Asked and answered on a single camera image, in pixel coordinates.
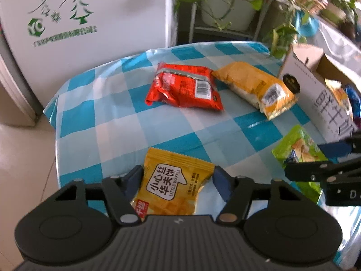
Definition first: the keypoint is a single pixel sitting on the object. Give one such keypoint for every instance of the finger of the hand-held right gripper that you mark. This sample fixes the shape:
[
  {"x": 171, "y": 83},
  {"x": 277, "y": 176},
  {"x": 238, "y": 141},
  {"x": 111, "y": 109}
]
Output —
[
  {"x": 335, "y": 149},
  {"x": 307, "y": 170}
]

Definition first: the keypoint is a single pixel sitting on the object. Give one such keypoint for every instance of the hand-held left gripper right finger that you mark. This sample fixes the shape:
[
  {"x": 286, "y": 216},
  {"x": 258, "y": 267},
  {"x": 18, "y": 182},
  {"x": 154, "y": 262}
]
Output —
[{"x": 221, "y": 184}]

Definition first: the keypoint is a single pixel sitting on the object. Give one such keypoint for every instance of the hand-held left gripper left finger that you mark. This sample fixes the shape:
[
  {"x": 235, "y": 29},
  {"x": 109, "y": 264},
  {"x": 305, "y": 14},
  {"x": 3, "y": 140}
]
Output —
[{"x": 134, "y": 181}]

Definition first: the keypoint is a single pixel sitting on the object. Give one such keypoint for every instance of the green snack packet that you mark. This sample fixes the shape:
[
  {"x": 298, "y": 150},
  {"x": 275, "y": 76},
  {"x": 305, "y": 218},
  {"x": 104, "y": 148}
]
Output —
[{"x": 299, "y": 144}]

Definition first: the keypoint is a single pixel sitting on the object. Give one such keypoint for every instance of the yellow waffle packet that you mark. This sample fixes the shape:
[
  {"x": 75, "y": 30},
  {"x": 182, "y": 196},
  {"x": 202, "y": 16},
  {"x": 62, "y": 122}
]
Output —
[{"x": 169, "y": 186}]

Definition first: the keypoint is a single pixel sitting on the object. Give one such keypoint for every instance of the small yellow snack packet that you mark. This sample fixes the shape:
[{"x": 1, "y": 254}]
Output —
[{"x": 339, "y": 98}]

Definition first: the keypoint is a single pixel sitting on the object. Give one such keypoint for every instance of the white cardboard box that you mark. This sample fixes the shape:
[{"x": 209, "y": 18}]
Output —
[{"x": 301, "y": 73}]

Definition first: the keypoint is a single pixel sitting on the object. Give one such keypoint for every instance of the blue foil snack packet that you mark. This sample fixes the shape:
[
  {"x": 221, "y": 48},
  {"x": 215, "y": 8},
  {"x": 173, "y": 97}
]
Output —
[{"x": 356, "y": 98}]

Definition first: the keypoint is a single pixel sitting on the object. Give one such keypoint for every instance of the blue white checkered tablecloth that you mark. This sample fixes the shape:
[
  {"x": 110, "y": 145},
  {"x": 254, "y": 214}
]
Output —
[{"x": 112, "y": 113}]

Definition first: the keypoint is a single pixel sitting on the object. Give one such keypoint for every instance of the red snack packet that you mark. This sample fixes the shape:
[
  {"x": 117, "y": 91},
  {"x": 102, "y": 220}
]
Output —
[{"x": 180, "y": 87}]

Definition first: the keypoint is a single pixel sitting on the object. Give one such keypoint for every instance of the large yellow bread packet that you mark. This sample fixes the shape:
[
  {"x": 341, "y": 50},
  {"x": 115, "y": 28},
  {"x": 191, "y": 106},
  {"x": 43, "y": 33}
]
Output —
[{"x": 251, "y": 82}]

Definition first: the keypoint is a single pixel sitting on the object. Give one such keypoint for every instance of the blue plastic object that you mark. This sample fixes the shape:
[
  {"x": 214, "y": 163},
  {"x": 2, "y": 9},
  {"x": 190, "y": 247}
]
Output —
[{"x": 306, "y": 26}]

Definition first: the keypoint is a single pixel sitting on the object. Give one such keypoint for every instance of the white plant pot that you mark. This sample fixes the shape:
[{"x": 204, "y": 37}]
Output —
[{"x": 239, "y": 8}]

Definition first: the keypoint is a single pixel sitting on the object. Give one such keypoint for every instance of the white cabinet with green print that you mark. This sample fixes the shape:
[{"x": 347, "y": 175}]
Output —
[{"x": 112, "y": 11}]

